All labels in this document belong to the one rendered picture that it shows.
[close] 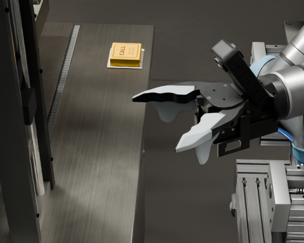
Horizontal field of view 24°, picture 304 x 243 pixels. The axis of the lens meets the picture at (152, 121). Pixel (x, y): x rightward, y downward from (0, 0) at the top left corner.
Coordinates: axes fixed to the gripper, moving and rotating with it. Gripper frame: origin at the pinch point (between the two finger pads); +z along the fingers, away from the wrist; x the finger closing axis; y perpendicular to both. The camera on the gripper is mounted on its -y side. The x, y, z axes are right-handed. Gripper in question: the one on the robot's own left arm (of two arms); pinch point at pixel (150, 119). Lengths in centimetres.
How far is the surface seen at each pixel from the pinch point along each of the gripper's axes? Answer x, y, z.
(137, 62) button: 61, 24, -22
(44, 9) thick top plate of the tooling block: 76, 13, -5
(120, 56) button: 63, 23, -18
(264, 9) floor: 212, 96, -151
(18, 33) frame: 22.3, -6.9, 12.0
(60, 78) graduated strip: 64, 25, -4
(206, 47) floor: 193, 99, -107
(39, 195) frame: 27.1, 27.9, 12.3
